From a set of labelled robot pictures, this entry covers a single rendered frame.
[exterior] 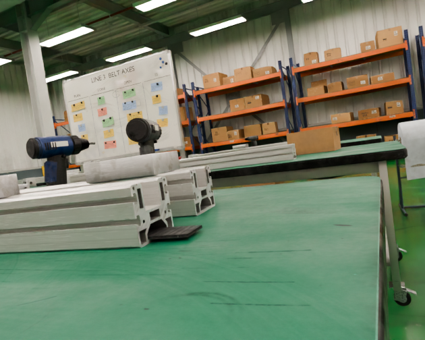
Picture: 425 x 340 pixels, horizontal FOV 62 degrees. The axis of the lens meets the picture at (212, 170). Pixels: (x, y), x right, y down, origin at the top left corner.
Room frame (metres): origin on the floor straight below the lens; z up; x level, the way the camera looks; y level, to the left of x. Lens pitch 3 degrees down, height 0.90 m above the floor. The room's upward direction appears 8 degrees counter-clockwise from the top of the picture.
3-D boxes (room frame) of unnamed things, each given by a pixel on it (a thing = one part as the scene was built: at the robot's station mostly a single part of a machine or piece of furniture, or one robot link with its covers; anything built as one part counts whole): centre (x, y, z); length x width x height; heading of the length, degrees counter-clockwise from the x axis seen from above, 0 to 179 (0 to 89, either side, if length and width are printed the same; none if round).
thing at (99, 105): (3.99, 0.91, 0.97); 1.50 x 0.50 x 1.95; 64
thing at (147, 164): (0.75, 0.16, 0.87); 0.16 x 0.11 x 0.07; 69
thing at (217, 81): (10.71, -1.18, 1.58); 2.83 x 0.98 x 3.15; 64
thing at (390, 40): (9.40, -3.88, 1.59); 2.83 x 0.98 x 3.17; 64
